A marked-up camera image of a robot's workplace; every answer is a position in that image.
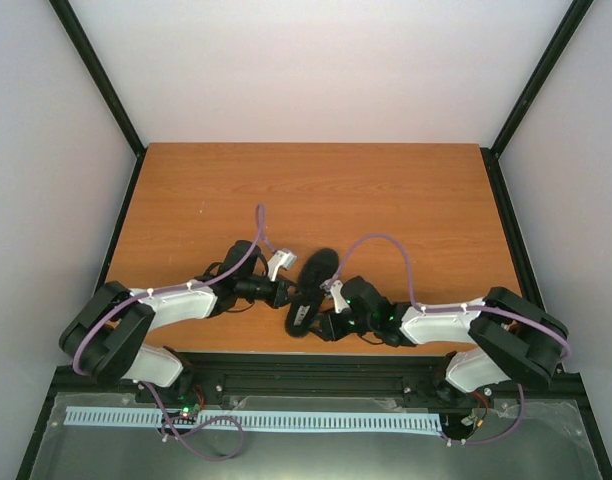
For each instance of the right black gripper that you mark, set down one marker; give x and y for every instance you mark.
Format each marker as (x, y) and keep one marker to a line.
(331, 330)

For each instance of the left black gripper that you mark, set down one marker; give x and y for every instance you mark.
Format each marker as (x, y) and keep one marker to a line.
(280, 296)

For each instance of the black shoelace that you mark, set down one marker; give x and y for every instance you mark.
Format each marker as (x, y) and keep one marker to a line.
(304, 307)

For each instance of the black canvas shoe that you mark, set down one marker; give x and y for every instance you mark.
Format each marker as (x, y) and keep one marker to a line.
(318, 268)

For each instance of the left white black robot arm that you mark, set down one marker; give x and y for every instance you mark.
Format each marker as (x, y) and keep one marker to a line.
(107, 339)

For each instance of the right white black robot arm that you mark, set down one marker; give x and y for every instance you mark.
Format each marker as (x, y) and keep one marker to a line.
(511, 338)

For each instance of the left green-lit circuit board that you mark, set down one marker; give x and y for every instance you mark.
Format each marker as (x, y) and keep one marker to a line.
(188, 412)

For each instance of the right small circuit board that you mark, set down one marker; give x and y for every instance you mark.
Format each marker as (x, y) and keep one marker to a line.
(475, 419)

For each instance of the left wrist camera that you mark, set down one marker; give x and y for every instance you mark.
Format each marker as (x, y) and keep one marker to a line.
(282, 259)

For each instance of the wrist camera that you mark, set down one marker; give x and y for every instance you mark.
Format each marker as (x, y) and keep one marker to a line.
(333, 291)
(282, 259)

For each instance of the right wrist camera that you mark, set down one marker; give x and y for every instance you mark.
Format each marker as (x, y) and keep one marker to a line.
(333, 291)

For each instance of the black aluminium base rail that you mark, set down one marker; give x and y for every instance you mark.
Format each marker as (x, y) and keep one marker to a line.
(412, 381)

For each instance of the light blue slotted cable duct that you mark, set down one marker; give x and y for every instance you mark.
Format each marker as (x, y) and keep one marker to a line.
(258, 421)

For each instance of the left black frame post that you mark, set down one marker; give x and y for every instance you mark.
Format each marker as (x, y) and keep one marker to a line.
(86, 52)

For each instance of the black frame post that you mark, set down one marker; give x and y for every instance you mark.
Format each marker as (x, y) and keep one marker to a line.
(558, 43)
(86, 52)

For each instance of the right black frame post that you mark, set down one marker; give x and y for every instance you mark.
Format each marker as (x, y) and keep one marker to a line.
(558, 43)

